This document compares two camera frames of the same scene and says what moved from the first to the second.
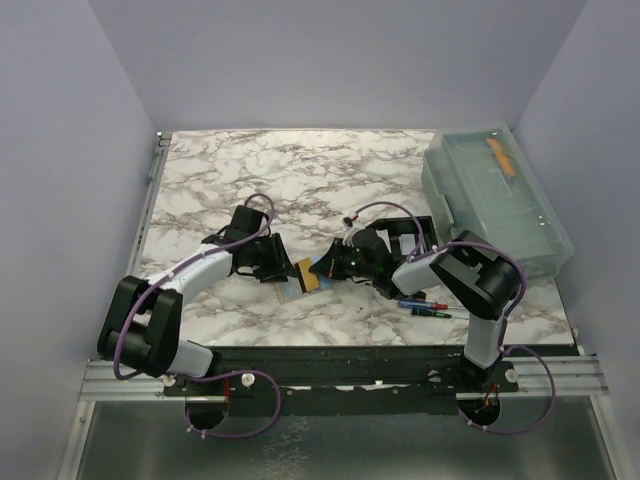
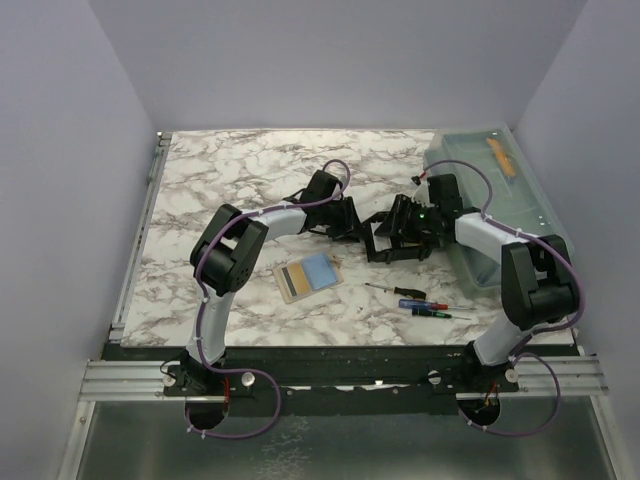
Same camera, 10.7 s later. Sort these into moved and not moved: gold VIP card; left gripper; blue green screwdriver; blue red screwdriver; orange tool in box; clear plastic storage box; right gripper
Moved: left gripper; right gripper; gold VIP card
Not moved: orange tool in box; blue green screwdriver; blue red screwdriver; clear plastic storage box
